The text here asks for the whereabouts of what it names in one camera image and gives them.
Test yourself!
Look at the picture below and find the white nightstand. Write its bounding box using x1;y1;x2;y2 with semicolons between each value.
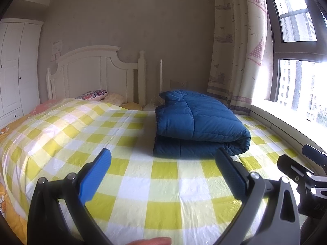
142;103;164;112

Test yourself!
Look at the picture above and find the ship-print curtain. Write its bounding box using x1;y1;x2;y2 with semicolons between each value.
207;0;274;113

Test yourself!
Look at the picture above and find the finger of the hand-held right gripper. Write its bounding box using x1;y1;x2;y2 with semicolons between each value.
303;144;327;168
277;154;320;185

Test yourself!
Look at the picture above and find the dark-framed window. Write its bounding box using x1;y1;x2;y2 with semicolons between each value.
263;0;327;128

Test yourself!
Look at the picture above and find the round floral cushion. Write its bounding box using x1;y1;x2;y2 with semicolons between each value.
76;89;108;101

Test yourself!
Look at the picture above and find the white lamp pole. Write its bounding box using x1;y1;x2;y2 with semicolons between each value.
159;59;164;107

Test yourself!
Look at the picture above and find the person's left hand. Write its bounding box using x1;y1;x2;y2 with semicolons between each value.
120;237;172;245

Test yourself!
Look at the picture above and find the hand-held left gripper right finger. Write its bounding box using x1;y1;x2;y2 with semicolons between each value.
215;147;301;245

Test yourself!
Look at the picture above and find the white wardrobe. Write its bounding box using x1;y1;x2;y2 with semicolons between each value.
0;18;44;128

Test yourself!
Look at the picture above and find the peach shell-print pillow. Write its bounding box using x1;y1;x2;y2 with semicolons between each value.
103;93;126;107

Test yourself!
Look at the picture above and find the beige wall socket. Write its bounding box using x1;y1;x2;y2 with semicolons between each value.
170;80;188;89

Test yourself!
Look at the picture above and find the white bed headboard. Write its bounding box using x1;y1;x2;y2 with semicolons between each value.
46;45;146;110

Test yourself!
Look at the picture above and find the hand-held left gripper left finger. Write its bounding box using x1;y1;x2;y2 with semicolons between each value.
27;148;113;245

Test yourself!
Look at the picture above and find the pink floral pillow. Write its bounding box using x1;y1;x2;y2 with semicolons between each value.
29;99;58;115

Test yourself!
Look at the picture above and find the white wall notice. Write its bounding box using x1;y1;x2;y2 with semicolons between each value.
51;39;63;62

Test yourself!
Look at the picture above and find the yellow checkered bed sheet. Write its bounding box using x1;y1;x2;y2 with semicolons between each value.
0;97;307;245

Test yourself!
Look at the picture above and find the blue quilted jacket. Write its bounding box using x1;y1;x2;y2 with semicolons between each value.
153;89;251;159

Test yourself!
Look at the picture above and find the beige window sill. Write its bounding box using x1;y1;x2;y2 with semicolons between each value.
249;99;327;179

